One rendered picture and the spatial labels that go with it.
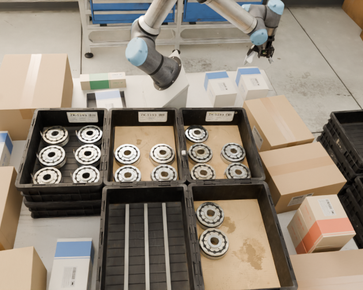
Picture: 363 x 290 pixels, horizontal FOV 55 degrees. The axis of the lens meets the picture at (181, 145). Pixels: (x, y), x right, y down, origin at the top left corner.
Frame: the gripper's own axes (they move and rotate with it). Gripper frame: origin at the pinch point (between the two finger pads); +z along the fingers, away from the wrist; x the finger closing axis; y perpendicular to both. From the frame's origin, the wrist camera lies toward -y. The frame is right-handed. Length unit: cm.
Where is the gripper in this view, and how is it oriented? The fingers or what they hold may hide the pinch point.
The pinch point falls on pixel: (256, 63)
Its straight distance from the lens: 195.1
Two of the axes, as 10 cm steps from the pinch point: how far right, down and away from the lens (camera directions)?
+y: 1.7, 7.6, -6.3
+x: 9.8, -0.8, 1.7
